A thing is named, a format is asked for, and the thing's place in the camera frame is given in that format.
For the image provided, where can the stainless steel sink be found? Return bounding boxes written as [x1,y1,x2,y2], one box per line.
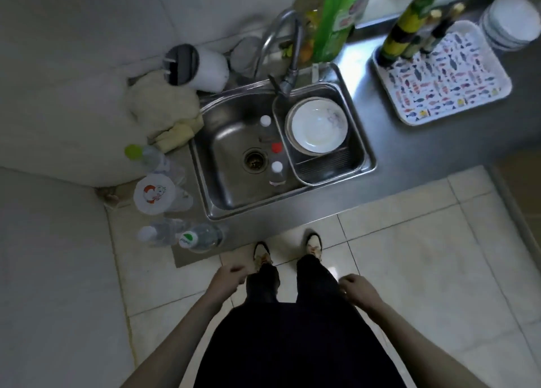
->
[189,62,377,222]

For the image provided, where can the steel bowl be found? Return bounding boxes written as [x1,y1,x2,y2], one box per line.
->
[284,97,350,156]

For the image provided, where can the green dish soap bottle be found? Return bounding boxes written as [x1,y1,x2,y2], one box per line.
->
[312,0,361,63]

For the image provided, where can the person's left forearm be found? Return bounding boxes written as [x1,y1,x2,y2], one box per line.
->
[119,297,230,388]

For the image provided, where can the person's left hand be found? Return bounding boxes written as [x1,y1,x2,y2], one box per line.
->
[206,265,250,305]

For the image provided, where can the stack of white plates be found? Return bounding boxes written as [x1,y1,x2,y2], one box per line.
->
[479,0,541,53]

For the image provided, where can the clear bottle green white cap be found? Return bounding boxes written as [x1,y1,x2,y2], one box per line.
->
[177,222,225,254]

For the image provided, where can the yellow liquid bottle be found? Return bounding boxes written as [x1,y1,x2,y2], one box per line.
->
[293,0,335,61]

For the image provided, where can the person's right forearm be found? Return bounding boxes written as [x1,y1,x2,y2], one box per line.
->
[364,299,492,388]

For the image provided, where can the sink drain strainer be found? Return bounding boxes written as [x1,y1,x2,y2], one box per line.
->
[243,148,269,174]

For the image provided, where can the person's left shoe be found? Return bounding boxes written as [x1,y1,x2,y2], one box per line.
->
[253,241,271,267]

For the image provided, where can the person's right shoe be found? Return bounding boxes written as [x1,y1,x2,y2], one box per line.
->
[305,230,324,261]

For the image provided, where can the white fish print tray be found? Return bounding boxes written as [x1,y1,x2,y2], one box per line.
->
[371,20,513,127]

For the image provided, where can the dark bottle with gold cap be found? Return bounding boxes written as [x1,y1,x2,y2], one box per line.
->
[401,9,443,59]
[420,2,466,55]

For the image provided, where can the steel sink faucet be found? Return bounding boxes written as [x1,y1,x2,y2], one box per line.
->
[254,9,306,99]

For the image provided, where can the yellow cloth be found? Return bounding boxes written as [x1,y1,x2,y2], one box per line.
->
[147,115,205,153]

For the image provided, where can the steel drain basket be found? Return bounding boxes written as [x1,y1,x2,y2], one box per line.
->
[272,83,367,187]

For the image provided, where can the cream cloth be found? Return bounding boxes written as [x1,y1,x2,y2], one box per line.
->
[127,72,202,136]

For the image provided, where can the plastic cup with printed lid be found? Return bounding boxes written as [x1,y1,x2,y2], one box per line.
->
[133,172,194,216]

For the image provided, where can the clear bottle with white cap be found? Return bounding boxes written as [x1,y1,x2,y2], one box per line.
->
[137,218,187,249]

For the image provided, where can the dark shirt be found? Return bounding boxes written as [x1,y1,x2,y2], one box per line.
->
[192,301,409,388]

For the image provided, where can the white tumbler with dark lid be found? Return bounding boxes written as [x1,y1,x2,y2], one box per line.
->
[163,44,230,94]

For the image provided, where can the person's shoe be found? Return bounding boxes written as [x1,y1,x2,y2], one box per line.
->
[305,230,324,261]
[253,241,271,267]

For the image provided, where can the clear bottle with green cap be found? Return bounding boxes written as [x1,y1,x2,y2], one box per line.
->
[124,144,170,174]

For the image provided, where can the black trousers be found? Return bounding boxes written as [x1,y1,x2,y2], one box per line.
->
[246,254,340,307]

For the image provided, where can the grey mesh scrubber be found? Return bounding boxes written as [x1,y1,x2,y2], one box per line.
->
[230,36,265,78]

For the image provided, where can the tall green yellow striped bottle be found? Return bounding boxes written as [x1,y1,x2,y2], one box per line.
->
[377,0,449,67]

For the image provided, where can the white plate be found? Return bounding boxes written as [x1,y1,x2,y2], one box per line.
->
[291,100,349,154]

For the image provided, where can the person's right hand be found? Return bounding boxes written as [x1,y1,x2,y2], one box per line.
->
[337,274,383,313]

